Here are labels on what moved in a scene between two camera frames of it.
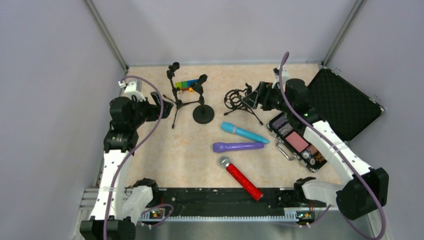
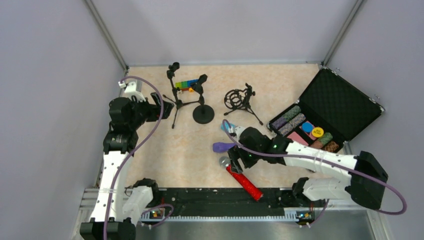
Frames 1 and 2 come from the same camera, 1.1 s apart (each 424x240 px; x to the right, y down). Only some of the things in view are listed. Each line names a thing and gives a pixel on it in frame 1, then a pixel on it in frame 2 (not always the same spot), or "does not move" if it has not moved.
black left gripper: x=156 y=105 does not move
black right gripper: x=260 y=94 to x=236 y=159
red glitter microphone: x=225 y=162 does not move
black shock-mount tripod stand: x=233 y=99 does not move
